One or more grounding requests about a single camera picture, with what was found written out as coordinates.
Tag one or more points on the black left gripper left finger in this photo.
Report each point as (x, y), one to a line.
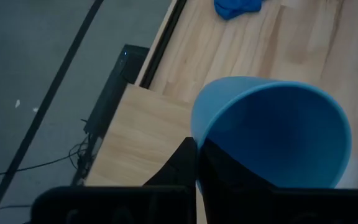
(182, 171)

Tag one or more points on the light blue plastic cup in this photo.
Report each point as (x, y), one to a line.
(275, 133)

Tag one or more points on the black computer case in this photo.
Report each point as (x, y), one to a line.
(117, 84)

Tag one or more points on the blue cloth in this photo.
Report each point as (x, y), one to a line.
(232, 9)

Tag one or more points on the black metal table frame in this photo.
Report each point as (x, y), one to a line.
(166, 37)

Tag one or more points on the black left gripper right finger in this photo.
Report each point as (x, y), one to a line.
(222, 174)

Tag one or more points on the wooden shelf with black frame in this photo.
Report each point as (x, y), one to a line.
(141, 137)

